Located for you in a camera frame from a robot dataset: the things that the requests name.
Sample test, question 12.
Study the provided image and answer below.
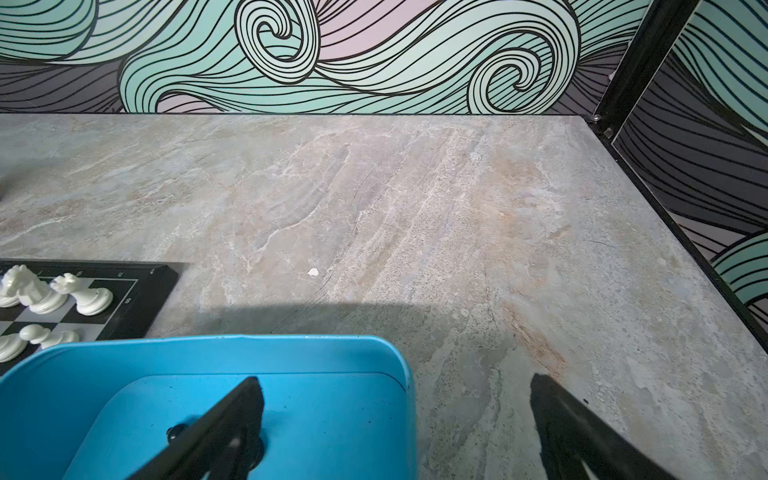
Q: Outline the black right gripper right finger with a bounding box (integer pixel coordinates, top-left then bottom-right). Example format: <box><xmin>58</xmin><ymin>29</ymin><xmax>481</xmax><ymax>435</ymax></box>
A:
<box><xmin>530</xmin><ymin>374</ymin><xmax>673</xmax><ymax>479</ymax></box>

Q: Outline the blue plastic tray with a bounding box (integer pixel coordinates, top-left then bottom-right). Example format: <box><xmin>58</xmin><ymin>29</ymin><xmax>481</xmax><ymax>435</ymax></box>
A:
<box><xmin>1</xmin><ymin>335</ymin><xmax>419</xmax><ymax>479</ymax></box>

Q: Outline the black enclosure corner post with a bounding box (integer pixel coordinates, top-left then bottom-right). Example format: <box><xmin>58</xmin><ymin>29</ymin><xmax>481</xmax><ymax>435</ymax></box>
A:
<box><xmin>590</xmin><ymin>0</ymin><xmax>699</xmax><ymax>141</ymax></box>

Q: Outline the white rook chess piece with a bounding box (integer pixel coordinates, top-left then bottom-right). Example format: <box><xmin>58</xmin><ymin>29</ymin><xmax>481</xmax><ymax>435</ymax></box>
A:
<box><xmin>50</xmin><ymin>273</ymin><xmax>114</xmax><ymax>316</ymax></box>

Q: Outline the white pawn right edge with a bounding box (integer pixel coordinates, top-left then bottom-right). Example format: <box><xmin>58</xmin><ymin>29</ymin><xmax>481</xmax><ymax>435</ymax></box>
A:
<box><xmin>19</xmin><ymin>324</ymin><xmax>80</xmax><ymax>349</ymax></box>

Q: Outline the black and silver chessboard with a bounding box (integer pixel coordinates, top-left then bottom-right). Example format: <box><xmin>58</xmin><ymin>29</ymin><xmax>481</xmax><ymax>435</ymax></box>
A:
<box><xmin>1</xmin><ymin>258</ymin><xmax>179</xmax><ymax>342</ymax></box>

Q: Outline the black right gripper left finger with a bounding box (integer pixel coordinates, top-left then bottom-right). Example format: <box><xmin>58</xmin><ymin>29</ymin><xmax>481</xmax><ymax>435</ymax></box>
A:
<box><xmin>131</xmin><ymin>376</ymin><xmax>265</xmax><ymax>479</ymax></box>

